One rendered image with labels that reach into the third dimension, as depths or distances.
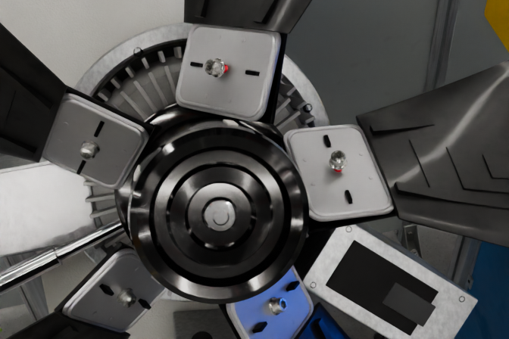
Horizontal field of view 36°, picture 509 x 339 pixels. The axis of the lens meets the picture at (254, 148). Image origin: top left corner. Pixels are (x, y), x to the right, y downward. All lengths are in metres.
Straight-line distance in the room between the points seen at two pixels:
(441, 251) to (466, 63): 0.58
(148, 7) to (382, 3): 0.73
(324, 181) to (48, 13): 0.34
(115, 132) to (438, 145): 0.24
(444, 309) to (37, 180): 0.37
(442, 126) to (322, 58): 0.87
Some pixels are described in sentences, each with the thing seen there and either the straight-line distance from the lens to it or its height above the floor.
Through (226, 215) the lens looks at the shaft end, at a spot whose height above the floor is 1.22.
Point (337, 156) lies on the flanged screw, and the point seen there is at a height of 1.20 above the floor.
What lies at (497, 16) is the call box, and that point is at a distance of 1.04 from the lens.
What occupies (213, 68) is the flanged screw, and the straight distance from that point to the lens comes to 0.55.
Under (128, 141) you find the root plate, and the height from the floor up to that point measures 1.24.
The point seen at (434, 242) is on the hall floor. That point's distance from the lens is 2.03.
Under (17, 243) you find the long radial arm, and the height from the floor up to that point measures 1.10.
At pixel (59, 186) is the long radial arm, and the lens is 0.68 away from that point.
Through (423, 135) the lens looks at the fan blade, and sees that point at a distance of 0.62.
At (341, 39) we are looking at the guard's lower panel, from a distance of 1.47.
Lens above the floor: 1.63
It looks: 48 degrees down
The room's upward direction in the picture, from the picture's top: 3 degrees counter-clockwise
